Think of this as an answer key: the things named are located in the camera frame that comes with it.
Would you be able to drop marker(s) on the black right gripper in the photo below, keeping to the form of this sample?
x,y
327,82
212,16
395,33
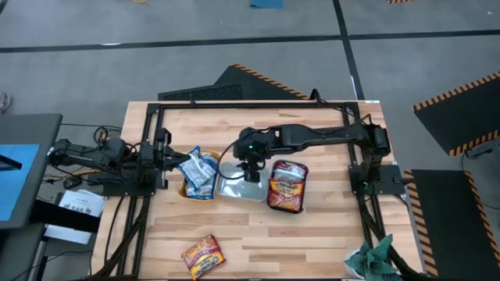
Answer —
x,y
252,163

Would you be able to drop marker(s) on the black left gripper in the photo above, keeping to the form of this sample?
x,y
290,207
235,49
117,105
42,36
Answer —
x,y
154,158

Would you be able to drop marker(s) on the blue Maruchan noodle pack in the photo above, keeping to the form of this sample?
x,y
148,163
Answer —
x,y
197,169
203,192

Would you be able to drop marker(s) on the red Maruchan noodle pack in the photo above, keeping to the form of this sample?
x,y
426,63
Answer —
x,y
285,195
203,255
289,171

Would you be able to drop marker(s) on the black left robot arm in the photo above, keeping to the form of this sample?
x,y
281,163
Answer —
x,y
90,154

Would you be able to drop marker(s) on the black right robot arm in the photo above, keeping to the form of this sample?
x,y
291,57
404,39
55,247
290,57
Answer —
x,y
312,136

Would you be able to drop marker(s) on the white plastic bin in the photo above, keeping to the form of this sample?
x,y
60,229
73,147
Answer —
x,y
238,189

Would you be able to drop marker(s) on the blue white snack bag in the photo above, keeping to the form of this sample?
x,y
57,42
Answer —
x,y
182,192

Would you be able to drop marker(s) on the teal plastic bin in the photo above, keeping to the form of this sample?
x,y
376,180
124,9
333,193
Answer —
x,y
287,212

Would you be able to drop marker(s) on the black hazard striped ramp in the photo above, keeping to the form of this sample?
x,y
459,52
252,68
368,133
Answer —
x,y
242,84

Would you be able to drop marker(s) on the black clamp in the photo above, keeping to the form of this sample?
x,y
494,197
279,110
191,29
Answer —
x,y
317,95

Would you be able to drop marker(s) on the printed white paper sheet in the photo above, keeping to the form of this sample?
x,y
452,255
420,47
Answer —
x,y
84,203

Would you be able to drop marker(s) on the small black power adapter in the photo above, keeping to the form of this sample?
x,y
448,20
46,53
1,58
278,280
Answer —
x,y
72,183

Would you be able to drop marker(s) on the black shelf bar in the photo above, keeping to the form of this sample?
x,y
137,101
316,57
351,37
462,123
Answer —
x,y
62,216

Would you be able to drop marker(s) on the plain white paper sheet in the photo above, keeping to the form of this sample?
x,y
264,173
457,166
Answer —
x,y
66,234

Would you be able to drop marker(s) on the grey side table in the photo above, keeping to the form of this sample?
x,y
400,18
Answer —
x,y
43,129

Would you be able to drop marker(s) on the teal artificial potted plant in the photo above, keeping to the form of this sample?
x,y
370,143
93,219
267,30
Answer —
x,y
375,261

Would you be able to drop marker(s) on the blue floor mat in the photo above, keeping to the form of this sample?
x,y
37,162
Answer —
x,y
266,3

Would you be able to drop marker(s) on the black hazard striped mat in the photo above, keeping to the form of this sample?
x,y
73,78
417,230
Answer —
x,y
449,226
461,117

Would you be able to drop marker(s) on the black aluminium table frame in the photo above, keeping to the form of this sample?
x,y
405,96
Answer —
x,y
254,105

